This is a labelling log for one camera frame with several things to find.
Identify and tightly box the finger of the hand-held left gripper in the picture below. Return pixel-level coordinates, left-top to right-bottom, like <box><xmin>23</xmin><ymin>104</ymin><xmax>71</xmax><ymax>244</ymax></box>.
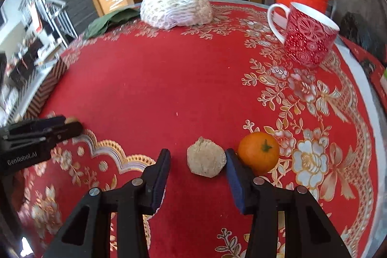
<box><xmin>45</xmin><ymin>121</ymin><xmax>84</xmax><ymax>144</ymax></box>
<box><xmin>3</xmin><ymin>115</ymin><xmax>67</xmax><ymax>138</ymax></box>

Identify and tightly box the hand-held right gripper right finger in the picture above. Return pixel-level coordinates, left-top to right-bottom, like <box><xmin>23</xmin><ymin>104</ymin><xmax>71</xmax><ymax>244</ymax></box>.
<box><xmin>225</xmin><ymin>148</ymin><xmax>353</xmax><ymax>258</ymax></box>

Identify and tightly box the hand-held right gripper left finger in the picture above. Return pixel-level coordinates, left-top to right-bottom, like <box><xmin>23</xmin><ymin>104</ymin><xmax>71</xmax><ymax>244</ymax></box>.
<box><xmin>42</xmin><ymin>148</ymin><xmax>171</xmax><ymax>258</ymax></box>

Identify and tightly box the white box with striped rim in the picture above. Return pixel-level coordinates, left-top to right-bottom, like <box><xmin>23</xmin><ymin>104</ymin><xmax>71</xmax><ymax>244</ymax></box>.
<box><xmin>6</xmin><ymin>55</ymin><xmax>67</xmax><ymax>122</ymax></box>

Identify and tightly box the small orange with green stem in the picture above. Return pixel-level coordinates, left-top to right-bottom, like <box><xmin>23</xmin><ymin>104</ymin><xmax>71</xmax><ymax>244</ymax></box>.
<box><xmin>237</xmin><ymin>131</ymin><xmax>280</xmax><ymax>175</ymax></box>

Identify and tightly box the beige foam net ball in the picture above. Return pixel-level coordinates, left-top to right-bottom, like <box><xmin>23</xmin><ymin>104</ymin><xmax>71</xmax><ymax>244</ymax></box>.
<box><xmin>186</xmin><ymin>136</ymin><xmax>227</xmax><ymax>177</ymax></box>

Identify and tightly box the red floral tablecloth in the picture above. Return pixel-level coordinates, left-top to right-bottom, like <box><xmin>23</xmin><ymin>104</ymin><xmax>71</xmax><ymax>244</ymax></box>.
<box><xmin>15</xmin><ymin>0</ymin><xmax>380</xmax><ymax>258</ymax></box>

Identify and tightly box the metal stair railing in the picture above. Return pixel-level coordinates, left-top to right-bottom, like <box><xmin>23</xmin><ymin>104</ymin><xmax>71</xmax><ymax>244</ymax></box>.
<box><xmin>18</xmin><ymin>0</ymin><xmax>77</xmax><ymax>47</ymax></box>

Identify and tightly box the green cloth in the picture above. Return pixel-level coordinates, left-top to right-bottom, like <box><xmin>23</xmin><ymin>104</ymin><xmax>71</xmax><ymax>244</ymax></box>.
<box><xmin>83</xmin><ymin>8</ymin><xmax>141</xmax><ymax>39</ymax></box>

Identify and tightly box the red patterned mug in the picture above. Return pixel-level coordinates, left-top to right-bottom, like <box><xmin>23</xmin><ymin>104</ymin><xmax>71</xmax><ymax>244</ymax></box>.
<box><xmin>267</xmin><ymin>2</ymin><xmax>341</xmax><ymax>68</ymax></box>

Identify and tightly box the red printed box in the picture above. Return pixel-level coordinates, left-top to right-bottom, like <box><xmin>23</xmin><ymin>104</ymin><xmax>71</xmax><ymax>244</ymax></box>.
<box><xmin>342</xmin><ymin>36</ymin><xmax>387</xmax><ymax>101</ymax></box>

